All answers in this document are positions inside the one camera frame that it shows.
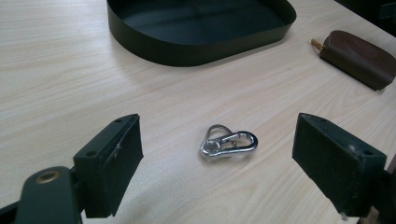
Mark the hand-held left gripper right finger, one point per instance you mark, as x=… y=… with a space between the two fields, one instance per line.
x=336 y=161

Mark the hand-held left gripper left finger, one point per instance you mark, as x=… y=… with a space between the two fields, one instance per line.
x=102 y=168

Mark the black key stand with tray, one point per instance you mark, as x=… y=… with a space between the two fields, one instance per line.
x=186 y=53

